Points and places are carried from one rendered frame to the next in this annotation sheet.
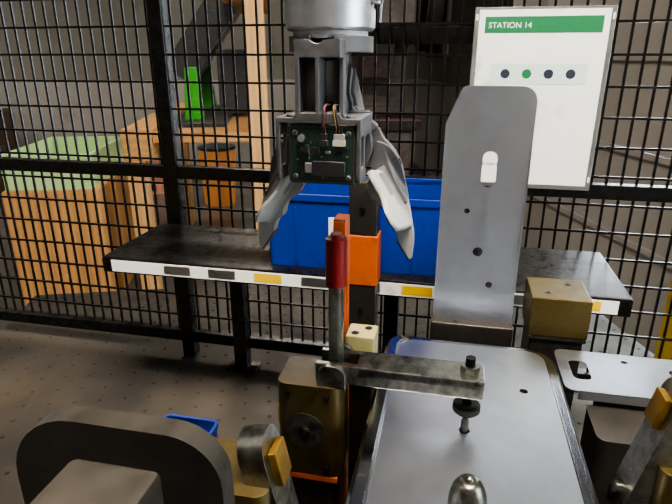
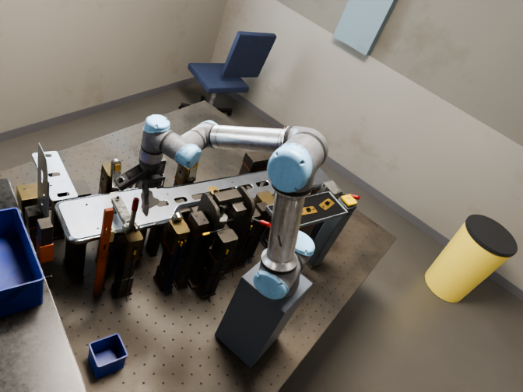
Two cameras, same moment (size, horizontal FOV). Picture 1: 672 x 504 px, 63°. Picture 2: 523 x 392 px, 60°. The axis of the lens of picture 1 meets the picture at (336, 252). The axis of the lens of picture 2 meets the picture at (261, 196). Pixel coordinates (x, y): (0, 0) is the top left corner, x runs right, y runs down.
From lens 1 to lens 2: 1.86 m
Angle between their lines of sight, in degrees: 115
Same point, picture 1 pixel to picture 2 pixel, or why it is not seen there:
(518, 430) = (107, 203)
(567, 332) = not seen: hidden behind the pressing
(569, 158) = not seen: outside the picture
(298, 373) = (136, 236)
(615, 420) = (79, 190)
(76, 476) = (220, 198)
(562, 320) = not seen: hidden behind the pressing
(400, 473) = (140, 219)
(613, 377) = (63, 187)
